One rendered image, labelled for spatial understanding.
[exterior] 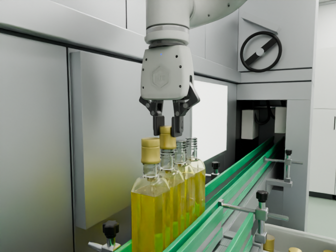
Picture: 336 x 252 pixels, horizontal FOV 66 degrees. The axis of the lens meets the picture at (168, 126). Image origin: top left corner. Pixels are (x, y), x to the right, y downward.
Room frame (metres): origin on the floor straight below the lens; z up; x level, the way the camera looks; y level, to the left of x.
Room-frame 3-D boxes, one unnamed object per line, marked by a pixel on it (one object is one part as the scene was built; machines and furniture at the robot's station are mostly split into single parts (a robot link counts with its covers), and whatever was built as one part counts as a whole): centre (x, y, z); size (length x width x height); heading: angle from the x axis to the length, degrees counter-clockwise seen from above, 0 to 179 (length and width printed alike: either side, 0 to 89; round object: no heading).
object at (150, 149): (0.46, 0.03, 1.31); 0.04 x 0.04 x 0.04
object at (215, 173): (0.93, -0.16, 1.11); 0.07 x 0.04 x 0.13; 60
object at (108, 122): (0.88, -0.05, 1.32); 0.90 x 0.03 x 0.34; 150
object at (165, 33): (0.51, 0.00, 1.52); 0.09 x 0.08 x 0.03; 59
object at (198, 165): (0.61, -0.06, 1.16); 0.06 x 0.06 x 0.21; 59
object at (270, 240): (0.76, -0.31, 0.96); 0.04 x 0.04 x 0.04
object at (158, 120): (0.53, 0.03, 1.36); 0.03 x 0.03 x 0.07; 59
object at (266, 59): (1.40, -0.49, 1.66); 0.21 x 0.05 x 0.21; 60
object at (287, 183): (1.18, -0.53, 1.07); 0.17 x 0.05 x 0.23; 60
